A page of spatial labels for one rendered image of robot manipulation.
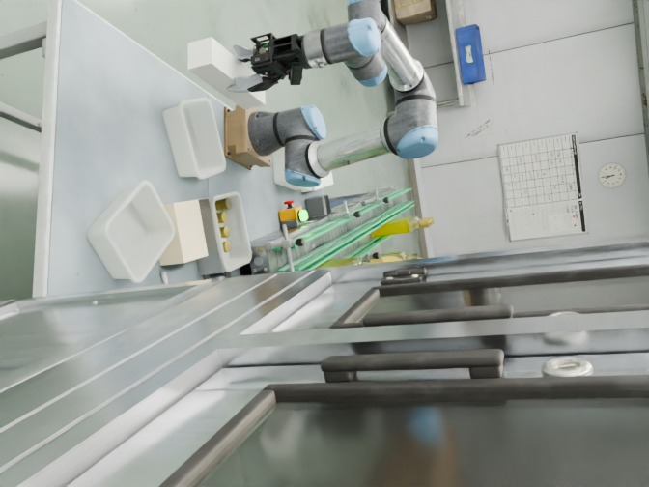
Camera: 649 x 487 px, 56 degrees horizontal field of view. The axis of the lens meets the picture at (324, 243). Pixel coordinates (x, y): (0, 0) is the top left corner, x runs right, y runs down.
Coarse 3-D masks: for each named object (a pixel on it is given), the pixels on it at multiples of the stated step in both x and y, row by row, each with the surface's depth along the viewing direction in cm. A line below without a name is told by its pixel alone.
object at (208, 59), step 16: (192, 48) 132; (208, 48) 130; (224, 48) 135; (192, 64) 131; (208, 64) 130; (224, 64) 134; (240, 64) 142; (208, 80) 137; (224, 80) 138; (240, 96) 146; (256, 96) 147
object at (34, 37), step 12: (36, 24) 147; (0, 36) 152; (12, 36) 150; (24, 36) 148; (36, 36) 147; (0, 48) 151; (12, 48) 151; (24, 48) 151; (36, 48) 151; (0, 108) 187; (12, 108) 192; (12, 120) 194; (24, 120) 196; (36, 120) 200
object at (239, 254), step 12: (240, 204) 190; (216, 216) 176; (228, 216) 191; (240, 216) 190; (216, 228) 175; (240, 228) 191; (228, 240) 193; (240, 240) 192; (228, 252) 193; (240, 252) 192; (228, 264) 184; (240, 264) 185
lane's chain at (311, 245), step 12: (384, 204) 328; (396, 204) 350; (360, 216) 287; (372, 216) 304; (336, 228) 255; (348, 228) 268; (312, 240) 229; (324, 240) 241; (276, 252) 200; (300, 252) 218; (276, 264) 199
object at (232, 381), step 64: (448, 256) 88; (512, 256) 82; (576, 256) 79; (640, 256) 76; (192, 320) 75; (256, 320) 70; (320, 320) 72; (384, 320) 62; (448, 320) 60; (512, 320) 54; (576, 320) 51; (640, 320) 49; (64, 384) 58; (128, 384) 55; (192, 384) 56; (256, 384) 54; (320, 384) 51; (384, 384) 48; (448, 384) 46; (512, 384) 44; (576, 384) 43; (640, 384) 41; (0, 448) 45; (64, 448) 43; (128, 448) 45; (192, 448) 43; (256, 448) 42; (320, 448) 41; (384, 448) 39; (448, 448) 38; (512, 448) 37; (576, 448) 35; (640, 448) 34
